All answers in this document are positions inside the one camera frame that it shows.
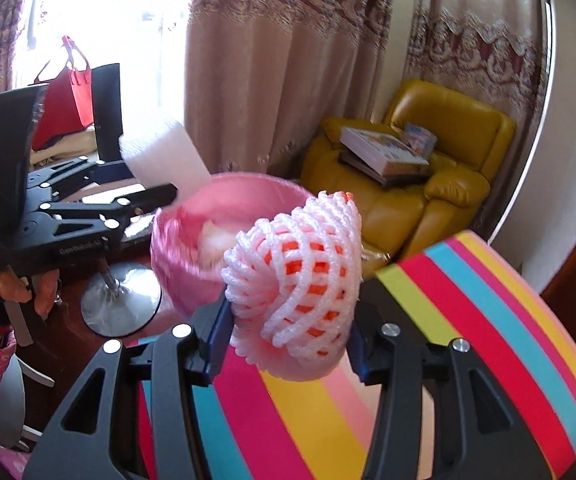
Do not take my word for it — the flat dark box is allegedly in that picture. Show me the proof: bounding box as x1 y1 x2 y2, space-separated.
338 152 431 189

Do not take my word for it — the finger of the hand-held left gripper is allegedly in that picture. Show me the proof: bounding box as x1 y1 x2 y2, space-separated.
33 182 179 237
27 157 138 202

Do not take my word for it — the flat white cardboard box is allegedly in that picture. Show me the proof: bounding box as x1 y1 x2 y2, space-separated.
339 126 431 176

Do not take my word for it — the pink bag-lined trash bin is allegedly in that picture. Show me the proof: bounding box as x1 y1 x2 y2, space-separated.
150 172 313 318

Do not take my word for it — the yellow leather armchair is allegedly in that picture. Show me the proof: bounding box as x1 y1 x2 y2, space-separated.
300 78 517 266

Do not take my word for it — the small blue and white box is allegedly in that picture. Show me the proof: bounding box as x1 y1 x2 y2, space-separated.
403 122 438 157

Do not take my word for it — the thick white foam block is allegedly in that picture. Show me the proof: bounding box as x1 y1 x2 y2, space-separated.
118 119 213 201

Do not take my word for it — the black chair backrest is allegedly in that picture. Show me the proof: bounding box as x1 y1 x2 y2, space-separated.
92 62 121 161

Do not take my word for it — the person's left hand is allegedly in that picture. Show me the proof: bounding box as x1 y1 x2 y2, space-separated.
0 260 63 322

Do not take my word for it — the pink foam net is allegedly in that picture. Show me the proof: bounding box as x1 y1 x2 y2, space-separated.
221 190 363 381

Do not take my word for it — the chrome stool base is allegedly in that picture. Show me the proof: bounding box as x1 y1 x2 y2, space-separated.
80 260 163 337

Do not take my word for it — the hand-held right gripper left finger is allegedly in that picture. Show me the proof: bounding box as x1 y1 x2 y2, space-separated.
22 297 233 480

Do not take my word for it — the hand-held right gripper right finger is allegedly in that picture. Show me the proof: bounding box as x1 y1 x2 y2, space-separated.
348 280 553 480

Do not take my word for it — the red handbag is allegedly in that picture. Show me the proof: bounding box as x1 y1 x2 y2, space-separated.
28 35 96 146

